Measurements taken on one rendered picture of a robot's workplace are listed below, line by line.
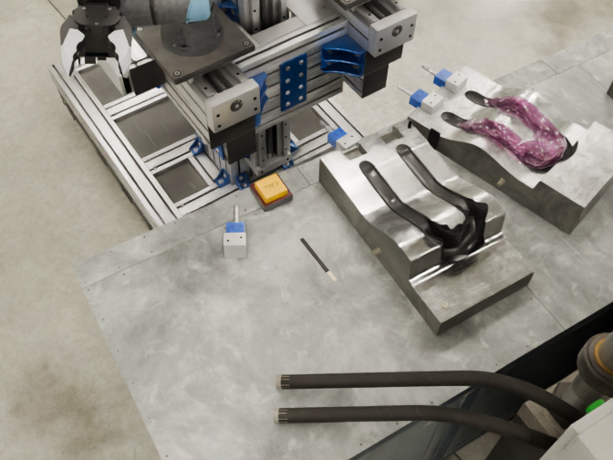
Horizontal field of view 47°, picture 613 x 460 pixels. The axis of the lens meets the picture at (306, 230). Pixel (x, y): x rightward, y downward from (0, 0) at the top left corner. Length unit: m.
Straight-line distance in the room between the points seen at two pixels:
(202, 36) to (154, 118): 1.10
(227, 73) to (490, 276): 0.80
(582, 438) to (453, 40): 2.83
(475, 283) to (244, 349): 0.52
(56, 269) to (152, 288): 1.11
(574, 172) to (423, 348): 0.56
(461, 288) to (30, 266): 1.69
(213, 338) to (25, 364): 1.12
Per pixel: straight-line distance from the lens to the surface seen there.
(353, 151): 1.78
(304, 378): 1.48
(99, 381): 2.47
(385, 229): 1.58
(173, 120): 2.79
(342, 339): 1.56
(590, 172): 1.81
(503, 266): 1.65
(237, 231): 1.66
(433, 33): 3.52
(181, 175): 2.60
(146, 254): 1.70
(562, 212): 1.78
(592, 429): 0.83
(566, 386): 1.58
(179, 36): 1.76
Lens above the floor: 2.20
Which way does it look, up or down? 55 degrees down
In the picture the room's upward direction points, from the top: 1 degrees clockwise
